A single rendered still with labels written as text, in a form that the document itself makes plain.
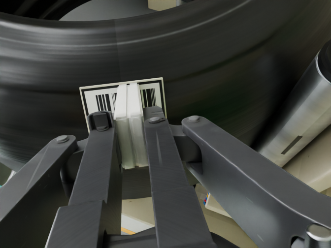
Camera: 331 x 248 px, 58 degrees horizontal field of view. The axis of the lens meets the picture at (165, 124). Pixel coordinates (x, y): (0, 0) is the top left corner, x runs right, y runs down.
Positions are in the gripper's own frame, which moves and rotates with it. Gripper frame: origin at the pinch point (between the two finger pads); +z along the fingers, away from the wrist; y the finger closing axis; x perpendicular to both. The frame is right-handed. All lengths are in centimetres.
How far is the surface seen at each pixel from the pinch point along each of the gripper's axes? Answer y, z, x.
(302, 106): 14.1, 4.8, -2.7
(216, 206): 10.7, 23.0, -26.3
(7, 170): -469, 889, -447
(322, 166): 17.6, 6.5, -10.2
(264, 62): 11.0, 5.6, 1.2
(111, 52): -1.0, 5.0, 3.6
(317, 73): 13.9, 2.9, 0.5
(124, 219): -105, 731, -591
